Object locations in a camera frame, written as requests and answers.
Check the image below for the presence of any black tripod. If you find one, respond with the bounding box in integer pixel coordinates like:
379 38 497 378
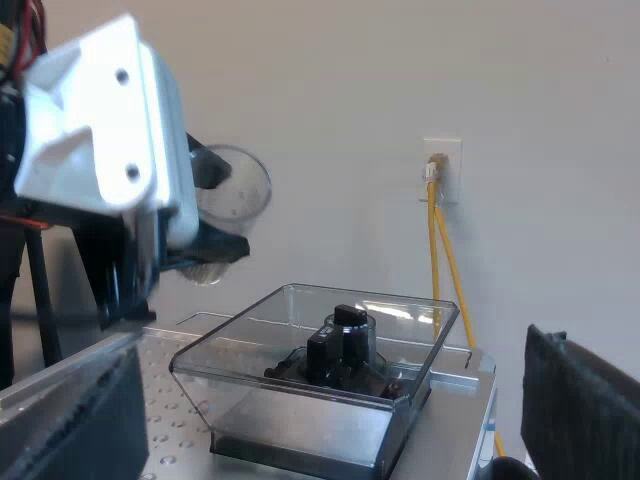
0 219 64 391

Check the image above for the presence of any white wall socket plate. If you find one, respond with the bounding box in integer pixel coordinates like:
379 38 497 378
422 137 464 207

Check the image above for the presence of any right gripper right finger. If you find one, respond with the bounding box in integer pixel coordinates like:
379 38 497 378
519 323 640 480

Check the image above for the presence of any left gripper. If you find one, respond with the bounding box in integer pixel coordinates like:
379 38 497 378
69 132 252 330

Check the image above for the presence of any clear bean box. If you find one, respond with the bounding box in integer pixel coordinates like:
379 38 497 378
169 283 460 472

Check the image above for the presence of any clear measuring glass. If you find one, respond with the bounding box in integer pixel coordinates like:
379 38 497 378
187 144 274 287

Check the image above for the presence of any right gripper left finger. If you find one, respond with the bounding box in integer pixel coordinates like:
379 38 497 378
0 347 151 480

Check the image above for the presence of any steel espresso machine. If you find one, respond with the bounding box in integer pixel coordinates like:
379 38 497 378
139 309 499 480

